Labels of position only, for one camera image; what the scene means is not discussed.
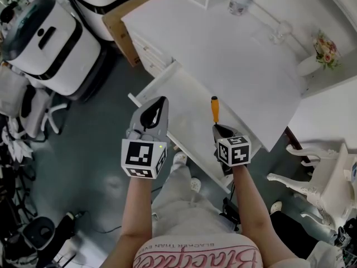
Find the person's left forearm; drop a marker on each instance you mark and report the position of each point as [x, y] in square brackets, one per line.
[136, 205]

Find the clear glass jar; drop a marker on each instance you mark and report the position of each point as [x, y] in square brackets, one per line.
[238, 0]

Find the cream ornate table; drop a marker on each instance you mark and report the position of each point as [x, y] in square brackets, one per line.
[329, 188]

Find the white pink print t-shirt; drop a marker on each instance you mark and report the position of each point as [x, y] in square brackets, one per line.
[195, 250]

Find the grey office chair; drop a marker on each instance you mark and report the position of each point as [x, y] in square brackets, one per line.
[39, 233]

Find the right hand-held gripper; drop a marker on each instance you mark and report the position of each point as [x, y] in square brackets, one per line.
[237, 155]

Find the white desk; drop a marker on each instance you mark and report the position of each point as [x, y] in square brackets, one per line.
[223, 52]

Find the pink flower bouquet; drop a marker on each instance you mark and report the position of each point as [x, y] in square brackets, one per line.
[326, 50]

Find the clear glass goblet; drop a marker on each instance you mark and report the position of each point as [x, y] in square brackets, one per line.
[280, 33]

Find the white blue small box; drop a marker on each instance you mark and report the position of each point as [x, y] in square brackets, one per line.
[354, 172]

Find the brown cardboard box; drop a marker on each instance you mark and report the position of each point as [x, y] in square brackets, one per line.
[122, 38]

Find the white clog shoe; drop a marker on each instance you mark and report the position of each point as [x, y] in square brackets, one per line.
[195, 184]
[178, 159]

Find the grey trousers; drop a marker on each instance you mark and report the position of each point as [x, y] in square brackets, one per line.
[181, 200]

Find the white office chair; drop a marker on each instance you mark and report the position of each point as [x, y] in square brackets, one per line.
[16, 93]

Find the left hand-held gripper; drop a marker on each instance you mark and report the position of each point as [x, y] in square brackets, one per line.
[139, 153]

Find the person's right forearm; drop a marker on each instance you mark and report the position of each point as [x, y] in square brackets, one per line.
[253, 205]

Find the white vase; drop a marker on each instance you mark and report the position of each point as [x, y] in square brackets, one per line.
[306, 66]

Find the black floor device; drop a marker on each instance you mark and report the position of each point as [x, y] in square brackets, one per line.
[231, 214]

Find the white artificial flowers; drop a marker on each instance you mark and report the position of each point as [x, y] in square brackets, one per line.
[16, 147]

